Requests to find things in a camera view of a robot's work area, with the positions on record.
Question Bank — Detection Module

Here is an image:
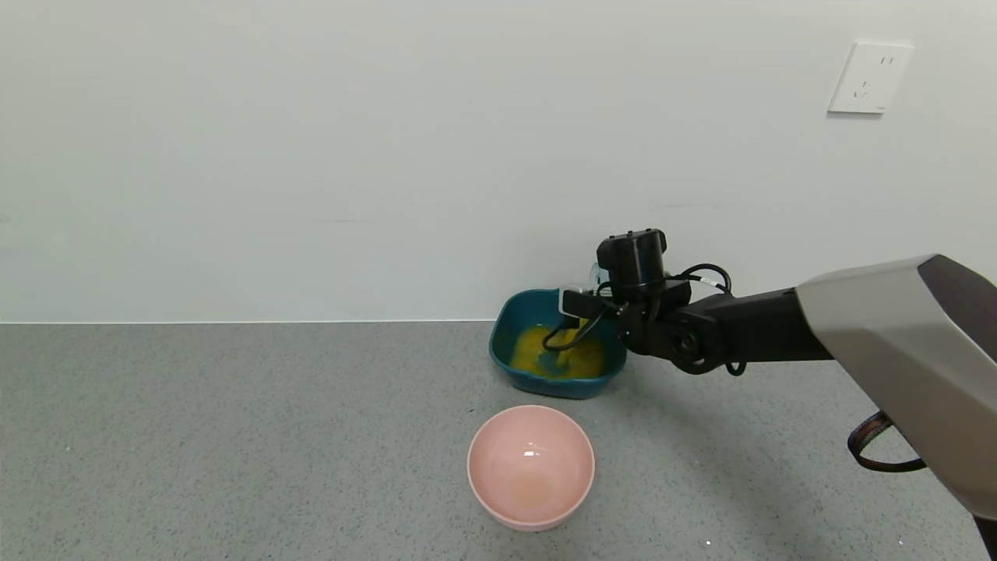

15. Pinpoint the orange juice liquid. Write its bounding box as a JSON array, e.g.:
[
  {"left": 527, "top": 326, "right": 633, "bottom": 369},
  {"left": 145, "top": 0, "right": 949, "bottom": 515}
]
[{"left": 510, "top": 323, "right": 607, "bottom": 381}]

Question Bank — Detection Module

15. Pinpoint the pink round bowl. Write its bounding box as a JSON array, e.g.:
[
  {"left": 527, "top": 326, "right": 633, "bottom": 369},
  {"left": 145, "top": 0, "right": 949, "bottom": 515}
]
[{"left": 467, "top": 404, "right": 595, "bottom": 531}]

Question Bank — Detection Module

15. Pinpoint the teal square plastic basin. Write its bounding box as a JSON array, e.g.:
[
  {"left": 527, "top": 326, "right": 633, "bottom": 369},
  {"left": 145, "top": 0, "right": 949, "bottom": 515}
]
[{"left": 488, "top": 288, "right": 628, "bottom": 400}]

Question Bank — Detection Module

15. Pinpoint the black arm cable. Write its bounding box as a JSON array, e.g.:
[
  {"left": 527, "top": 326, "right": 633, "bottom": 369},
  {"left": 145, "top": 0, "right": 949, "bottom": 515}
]
[{"left": 668, "top": 263, "right": 749, "bottom": 378}]

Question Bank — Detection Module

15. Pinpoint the dark strap loop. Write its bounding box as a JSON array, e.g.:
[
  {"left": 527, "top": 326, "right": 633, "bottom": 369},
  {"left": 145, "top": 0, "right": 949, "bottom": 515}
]
[{"left": 847, "top": 411, "right": 928, "bottom": 474}]

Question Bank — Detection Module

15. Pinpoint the white wall socket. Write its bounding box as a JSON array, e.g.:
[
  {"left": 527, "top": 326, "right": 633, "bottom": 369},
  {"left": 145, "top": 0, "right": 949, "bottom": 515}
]
[{"left": 826, "top": 41, "right": 914, "bottom": 116}]

